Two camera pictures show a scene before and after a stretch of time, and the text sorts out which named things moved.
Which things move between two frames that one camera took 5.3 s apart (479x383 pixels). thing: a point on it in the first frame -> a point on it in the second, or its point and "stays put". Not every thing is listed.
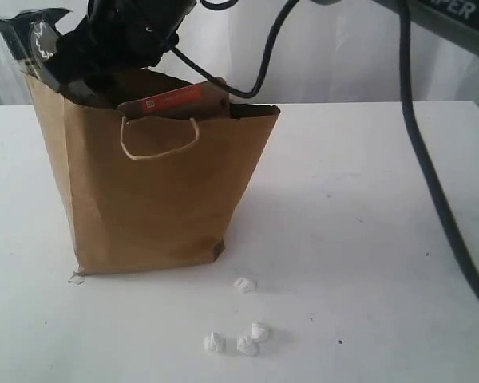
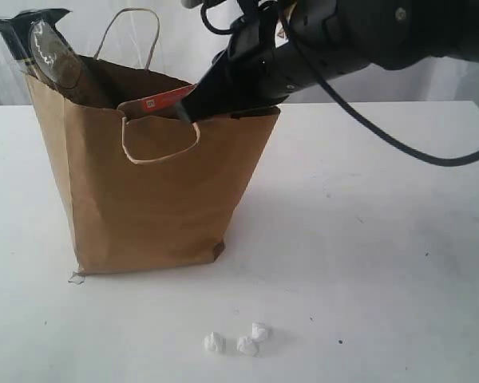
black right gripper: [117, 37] -> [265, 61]
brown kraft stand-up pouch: [209, 99] stays put
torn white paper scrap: [77, 278] stays put
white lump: [247, 345] stays put
